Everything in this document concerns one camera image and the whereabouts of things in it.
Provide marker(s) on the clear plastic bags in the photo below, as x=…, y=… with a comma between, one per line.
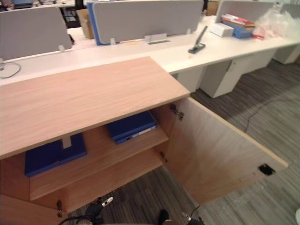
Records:
x=276, y=23

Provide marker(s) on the black stapler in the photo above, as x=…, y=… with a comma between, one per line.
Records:
x=198, y=45

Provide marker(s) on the wide grey desk divider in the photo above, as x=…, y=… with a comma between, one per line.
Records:
x=147, y=20

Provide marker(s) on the wooden office cabinet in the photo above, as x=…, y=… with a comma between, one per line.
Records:
x=82, y=93

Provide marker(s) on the white cardboard box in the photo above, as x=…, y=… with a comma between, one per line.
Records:
x=221, y=29

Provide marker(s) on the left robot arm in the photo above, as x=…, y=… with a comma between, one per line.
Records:
x=75, y=221

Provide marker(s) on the blue divider panel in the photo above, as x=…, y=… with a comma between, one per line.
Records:
x=92, y=25

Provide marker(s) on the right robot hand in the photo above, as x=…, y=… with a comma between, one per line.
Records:
x=163, y=218

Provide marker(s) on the metal door hinge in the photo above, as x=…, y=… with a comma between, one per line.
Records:
x=163, y=157
x=177, y=112
x=59, y=207

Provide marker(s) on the blue folder with white label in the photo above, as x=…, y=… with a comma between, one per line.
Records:
x=131, y=127

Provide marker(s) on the wooden cabinet door with lock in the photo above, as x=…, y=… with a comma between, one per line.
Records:
x=211, y=150

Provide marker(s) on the stack of red white documents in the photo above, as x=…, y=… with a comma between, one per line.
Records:
x=236, y=20

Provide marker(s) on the plain blue folder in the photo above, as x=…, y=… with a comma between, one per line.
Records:
x=51, y=157

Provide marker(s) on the open cardboard box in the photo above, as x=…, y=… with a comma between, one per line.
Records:
x=85, y=23

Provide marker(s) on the plain wooden cabinet door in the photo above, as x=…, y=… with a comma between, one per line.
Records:
x=25, y=212

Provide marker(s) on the white desk pedestal cabinet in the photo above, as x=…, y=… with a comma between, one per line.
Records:
x=225, y=77
x=287, y=54

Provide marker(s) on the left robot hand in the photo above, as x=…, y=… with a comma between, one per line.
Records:
x=95, y=209

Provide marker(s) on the blue file box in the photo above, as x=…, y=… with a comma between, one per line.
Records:
x=242, y=32

